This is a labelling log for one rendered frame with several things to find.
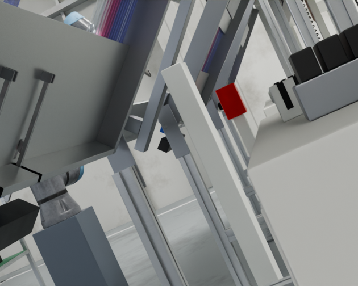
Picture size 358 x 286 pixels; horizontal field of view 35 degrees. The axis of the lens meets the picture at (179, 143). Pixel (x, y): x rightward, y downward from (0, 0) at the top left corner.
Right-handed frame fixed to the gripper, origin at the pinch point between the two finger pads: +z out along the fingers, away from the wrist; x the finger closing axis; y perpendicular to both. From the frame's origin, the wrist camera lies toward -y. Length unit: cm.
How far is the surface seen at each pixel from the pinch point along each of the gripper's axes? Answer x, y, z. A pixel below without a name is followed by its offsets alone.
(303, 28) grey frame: 25, -41, 35
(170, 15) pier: -384, -23, -89
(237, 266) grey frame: 25, 29, 64
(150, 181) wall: -411, 133, -5
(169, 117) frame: 25.4, 4.8, 18.5
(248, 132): -83, 2, 42
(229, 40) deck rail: -47, -28, 11
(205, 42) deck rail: 21.0, -20.3, 13.0
